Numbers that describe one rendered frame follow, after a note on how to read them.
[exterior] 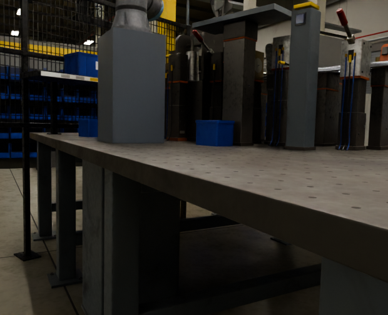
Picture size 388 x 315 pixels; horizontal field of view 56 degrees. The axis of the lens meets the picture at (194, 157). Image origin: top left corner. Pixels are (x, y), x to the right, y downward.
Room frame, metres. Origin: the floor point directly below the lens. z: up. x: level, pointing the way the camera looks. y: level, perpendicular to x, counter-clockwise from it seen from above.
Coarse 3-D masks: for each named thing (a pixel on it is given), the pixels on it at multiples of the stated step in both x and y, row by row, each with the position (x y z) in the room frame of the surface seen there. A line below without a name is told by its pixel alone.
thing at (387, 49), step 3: (384, 45) 1.49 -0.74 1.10; (387, 45) 1.48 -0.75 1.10; (381, 48) 1.50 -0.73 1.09; (384, 48) 1.48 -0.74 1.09; (387, 48) 1.47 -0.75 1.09; (381, 51) 1.49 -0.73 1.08; (384, 51) 1.48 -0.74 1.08; (387, 51) 1.47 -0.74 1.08; (381, 54) 1.49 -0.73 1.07; (384, 54) 1.48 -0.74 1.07; (387, 54) 1.47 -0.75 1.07; (381, 57) 1.49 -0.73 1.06; (384, 57) 1.48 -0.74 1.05; (387, 57) 1.47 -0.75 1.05; (381, 60) 1.48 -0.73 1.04; (384, 60) 1.48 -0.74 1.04; (387, 60) 1.47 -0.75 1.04
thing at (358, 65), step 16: (352, 48) 1.23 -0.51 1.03; (368, 48) 1.25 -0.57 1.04; (352, 64) 1.23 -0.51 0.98; (368, 64) 1.26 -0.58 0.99; (352, 80) 1.22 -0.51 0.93; (368, 80) 1.27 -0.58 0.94; (352, 96) 1.22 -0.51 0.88; (352, 112) 1.23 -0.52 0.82; (352, 128) 1.23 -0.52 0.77; (352, 144) 1.22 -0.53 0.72
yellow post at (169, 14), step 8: (168, 0) 2.84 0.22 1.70; (168, 8) 2.84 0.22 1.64; (160, 16) 2.87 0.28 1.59; (168, 16) 2.84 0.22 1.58; (160, 24) 2.87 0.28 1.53; (168, 24) 2.85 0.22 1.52; (160, 32) 2.87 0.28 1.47; (168, 32) 2.85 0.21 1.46; (168, 40) 2.85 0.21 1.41; (168, 48) 2.85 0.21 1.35
